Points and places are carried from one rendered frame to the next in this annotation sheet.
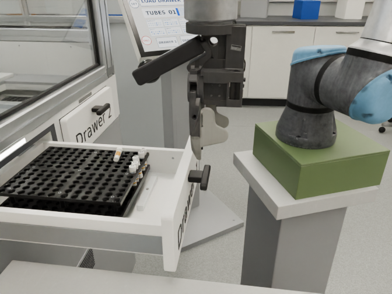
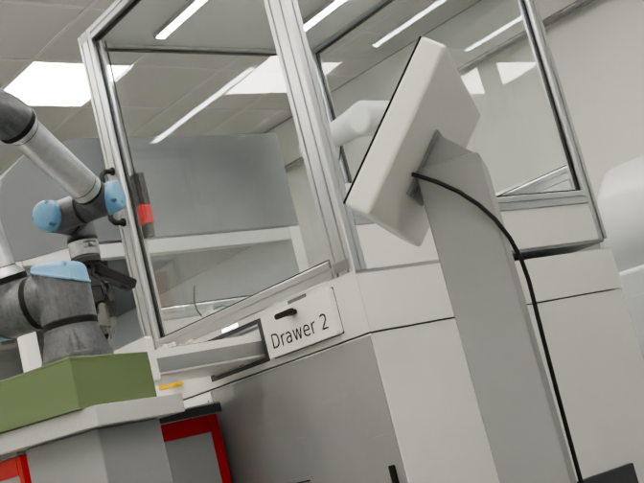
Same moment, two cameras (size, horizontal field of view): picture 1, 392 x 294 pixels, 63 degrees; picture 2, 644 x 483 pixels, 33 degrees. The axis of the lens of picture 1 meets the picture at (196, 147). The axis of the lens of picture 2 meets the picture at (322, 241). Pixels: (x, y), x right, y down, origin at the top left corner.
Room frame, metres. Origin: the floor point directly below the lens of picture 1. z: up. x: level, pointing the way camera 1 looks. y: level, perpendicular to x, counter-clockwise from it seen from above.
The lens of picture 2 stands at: (2.73, -1.58, 0.59)
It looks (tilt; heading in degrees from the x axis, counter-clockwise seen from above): 10 degrees up; 133
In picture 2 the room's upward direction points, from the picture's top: 14 degrees counter-clockwise
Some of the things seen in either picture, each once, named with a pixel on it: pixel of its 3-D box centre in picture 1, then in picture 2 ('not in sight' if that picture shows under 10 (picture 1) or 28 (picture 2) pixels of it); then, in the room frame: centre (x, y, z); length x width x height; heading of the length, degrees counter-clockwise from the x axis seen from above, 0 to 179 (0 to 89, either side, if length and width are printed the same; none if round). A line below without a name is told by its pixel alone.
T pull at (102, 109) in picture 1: (99, 108); (287, 312); (0.84, 0.27, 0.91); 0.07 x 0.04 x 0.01; 172
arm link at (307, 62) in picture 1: (317, 73); (60, 292); (0.76, -0.29, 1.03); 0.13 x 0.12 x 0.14; 25
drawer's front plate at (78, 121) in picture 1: (91, 119); (300, 324); (0.85, 0.30, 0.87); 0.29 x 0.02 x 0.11; 172
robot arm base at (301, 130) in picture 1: (307, 118); (75, 344); (0.76, -0.29, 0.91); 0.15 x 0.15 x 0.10
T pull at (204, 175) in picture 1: (198, 176); not in sight; (0.49, -0.01, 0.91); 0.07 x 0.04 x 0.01; 172
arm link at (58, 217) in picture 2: not in sight; (61, 215); (0.55, -0.10, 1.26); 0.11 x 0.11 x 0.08; 25
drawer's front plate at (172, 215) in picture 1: (184, 190); (126, 370); (0.49, 0.02, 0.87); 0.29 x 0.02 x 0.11; 172
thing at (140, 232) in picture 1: (78, 186); (198, 361); (0.52, 0.23, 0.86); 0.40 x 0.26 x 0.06; 82
